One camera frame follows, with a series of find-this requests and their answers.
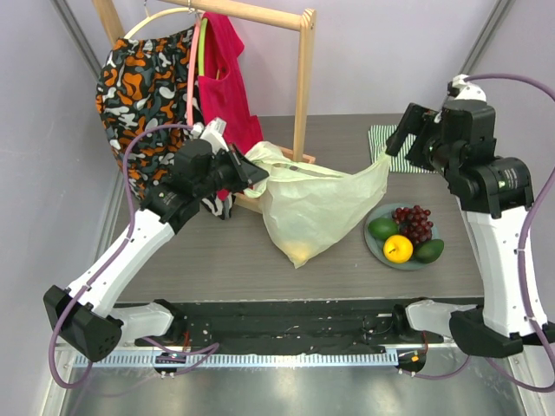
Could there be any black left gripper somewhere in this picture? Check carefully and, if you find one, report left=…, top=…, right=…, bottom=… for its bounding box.
left=194, top=142, right=268, bottom=199

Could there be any green avocado print plastic bag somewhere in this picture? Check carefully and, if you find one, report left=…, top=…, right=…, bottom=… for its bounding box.
left=245, top=141, right=392, bottom=257

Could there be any red grape bunch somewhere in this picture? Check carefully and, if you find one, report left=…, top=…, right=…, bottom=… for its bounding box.
left=391, top=205, right=434, bottom=246

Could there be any yellow pear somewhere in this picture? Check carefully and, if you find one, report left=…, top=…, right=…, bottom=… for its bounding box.
left=281, top=242, right=318, bottom=263

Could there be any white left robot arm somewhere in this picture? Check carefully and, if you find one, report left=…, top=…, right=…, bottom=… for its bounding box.
left=43, top=140, right=268, bottom=362

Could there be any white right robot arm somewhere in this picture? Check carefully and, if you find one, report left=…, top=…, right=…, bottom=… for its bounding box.
left=386, top=100, right=554, bottom=358

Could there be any green white striped cloth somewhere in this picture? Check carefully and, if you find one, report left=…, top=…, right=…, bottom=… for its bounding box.
left=368, top=124, right=439, bottom=175

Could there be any magenta red shirt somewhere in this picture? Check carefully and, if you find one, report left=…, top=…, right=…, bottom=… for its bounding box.
left=197, top=11, right=264, bottom=201

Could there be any green avocado left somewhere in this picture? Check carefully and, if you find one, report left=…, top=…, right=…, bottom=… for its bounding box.
left=368, top=218, right=399, bottom=241

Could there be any green avocado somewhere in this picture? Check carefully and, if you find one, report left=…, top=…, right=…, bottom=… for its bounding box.
left=368, top=218, right=399, bottom=241
left=414, top=239, right=445, bottom=264

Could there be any grey green plate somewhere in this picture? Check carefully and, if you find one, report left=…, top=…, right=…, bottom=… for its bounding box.
left=364, top=203, right=443, bottom=271

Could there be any yellow apple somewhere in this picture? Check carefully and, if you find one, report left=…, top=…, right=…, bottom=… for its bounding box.
left=382, top=235, right=414, bottom=264

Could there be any green avocado right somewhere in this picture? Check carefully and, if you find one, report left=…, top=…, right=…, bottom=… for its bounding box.
left=414, top=239, right=445, bottom=264

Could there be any orange black patterned garment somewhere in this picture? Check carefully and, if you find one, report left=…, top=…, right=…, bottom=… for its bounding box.
left=95, top=27, right=193, bottom=199

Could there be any wooden clothes rack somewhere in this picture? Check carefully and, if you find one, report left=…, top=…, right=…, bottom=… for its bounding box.
left=91, top=0, right=317, bottom=216

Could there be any pink clothes hanger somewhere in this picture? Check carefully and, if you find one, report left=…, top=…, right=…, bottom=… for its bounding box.
left=186, top=15, right=206, bottom=126

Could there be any green clothes hanger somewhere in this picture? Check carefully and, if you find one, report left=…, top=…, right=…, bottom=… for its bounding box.
left=198, top=18, right=208, bottom=76

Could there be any cream round hanger hoop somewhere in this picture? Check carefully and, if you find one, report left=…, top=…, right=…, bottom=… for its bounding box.
left=123, top=7, right=189, bottom=40

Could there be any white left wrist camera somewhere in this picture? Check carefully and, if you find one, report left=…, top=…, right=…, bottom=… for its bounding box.
left=191, top=117, right=229, bottom=153

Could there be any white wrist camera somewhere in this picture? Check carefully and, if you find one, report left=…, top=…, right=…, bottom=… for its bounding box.
left=191, top=117, right=229, bottom=153
left=447, top=74, right=486, bottom=102

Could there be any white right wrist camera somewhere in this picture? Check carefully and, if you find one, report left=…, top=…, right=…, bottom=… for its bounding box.
left=447, top=74, right=486, bottom=102

